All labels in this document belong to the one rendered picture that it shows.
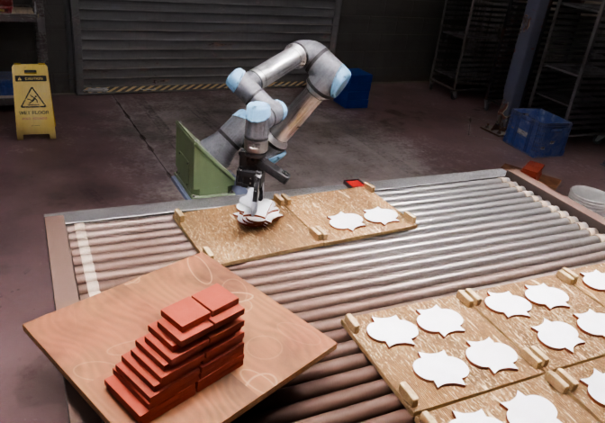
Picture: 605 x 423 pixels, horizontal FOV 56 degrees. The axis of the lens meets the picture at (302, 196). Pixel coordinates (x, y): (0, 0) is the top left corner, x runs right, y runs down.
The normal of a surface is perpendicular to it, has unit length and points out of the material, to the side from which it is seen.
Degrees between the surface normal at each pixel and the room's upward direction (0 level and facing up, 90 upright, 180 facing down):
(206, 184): 90
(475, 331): 0
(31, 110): 76
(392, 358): 0
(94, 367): 0
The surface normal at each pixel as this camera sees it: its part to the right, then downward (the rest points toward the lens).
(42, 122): 0.42, 0.25
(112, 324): 0.11, -0.89
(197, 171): 0.45, 0.43
